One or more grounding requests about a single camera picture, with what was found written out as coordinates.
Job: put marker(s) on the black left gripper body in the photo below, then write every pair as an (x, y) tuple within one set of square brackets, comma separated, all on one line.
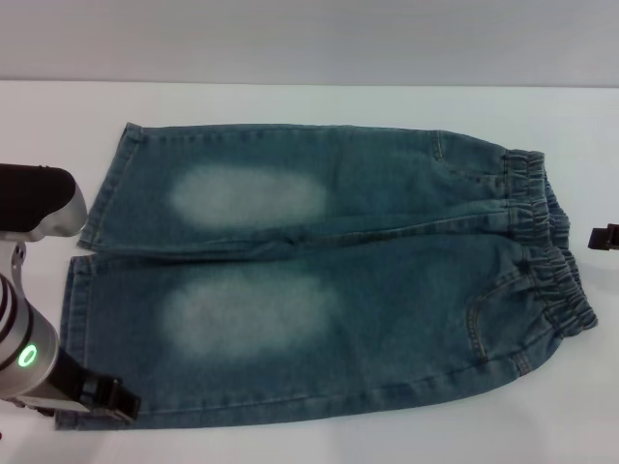
[(72, 379)]

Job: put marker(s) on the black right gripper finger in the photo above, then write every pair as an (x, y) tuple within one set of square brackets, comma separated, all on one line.
[(600, 239)]

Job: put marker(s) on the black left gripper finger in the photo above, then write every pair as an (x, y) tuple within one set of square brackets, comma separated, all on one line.
[(128, 406)]

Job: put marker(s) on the blue denim shorts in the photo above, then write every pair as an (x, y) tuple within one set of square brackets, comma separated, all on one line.
[(387, 299)]

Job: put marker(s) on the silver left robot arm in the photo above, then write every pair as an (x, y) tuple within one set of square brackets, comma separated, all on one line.
[(34, 348)]

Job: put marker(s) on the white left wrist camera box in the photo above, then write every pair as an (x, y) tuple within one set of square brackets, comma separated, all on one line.
[(48, 402)]

